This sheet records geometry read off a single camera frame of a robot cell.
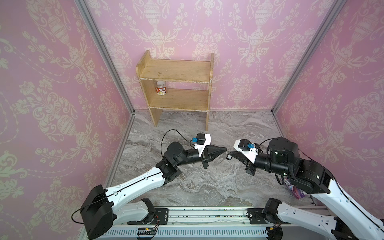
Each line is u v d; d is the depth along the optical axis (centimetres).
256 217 73
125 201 44
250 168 49
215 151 56
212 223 73
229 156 60
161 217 74
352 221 39
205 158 53
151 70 84
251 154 49
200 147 53
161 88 97
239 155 49
